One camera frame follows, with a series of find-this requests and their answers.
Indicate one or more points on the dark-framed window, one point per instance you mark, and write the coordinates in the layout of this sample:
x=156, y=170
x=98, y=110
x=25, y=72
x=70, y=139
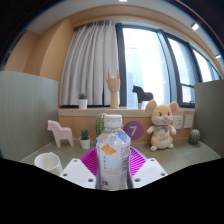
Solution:
x=143, y=63

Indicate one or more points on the tall green cactus ornament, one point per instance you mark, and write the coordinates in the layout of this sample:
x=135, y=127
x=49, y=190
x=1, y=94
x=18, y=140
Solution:
x=100, y=125

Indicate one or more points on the black horse figurine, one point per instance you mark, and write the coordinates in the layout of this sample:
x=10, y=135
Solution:
x=142, y=95

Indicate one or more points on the grey-green desk partition panel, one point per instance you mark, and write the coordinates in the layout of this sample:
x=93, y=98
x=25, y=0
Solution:
x=211, y=116
x=26, y=113

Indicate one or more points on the white wall socket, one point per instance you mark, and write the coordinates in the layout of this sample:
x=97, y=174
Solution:
x=188, y=121
x=178, y=122

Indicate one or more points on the group of ceiling lights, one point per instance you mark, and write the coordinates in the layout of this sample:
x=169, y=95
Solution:
x=195, y=26

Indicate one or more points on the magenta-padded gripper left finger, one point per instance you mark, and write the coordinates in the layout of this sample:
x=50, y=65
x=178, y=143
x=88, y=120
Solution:
x=77, y=173

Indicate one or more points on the white plastic cup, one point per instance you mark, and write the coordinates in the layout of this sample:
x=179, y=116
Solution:
x=48, y=162

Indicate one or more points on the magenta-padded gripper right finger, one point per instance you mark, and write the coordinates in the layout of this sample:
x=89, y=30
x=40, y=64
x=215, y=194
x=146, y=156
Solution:
x=150, y=171

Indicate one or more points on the pink horse figurine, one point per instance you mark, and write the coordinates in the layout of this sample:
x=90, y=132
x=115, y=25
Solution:
x=61, y=131

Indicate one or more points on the clear plastic water bottle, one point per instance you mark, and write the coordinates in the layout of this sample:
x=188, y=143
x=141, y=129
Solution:
x=113, y=156

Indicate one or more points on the round purple number sign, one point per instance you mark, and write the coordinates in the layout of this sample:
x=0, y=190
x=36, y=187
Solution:
x=134, y=130

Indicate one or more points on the wooden hand model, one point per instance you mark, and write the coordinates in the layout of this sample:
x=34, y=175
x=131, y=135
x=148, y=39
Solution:
x=114, y=91

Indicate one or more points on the beige plush mouse toy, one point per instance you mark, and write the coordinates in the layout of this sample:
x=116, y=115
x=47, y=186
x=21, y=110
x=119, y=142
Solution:
x=162, y=128

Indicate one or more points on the round green cactus ornament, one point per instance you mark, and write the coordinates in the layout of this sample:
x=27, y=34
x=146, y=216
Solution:
x=194, y=136

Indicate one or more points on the small plant in white pot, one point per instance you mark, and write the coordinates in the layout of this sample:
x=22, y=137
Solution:
x=85, y=143
x=83, y=104

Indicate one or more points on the light grey curtain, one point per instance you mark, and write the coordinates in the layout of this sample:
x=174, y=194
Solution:
x=88, y=66

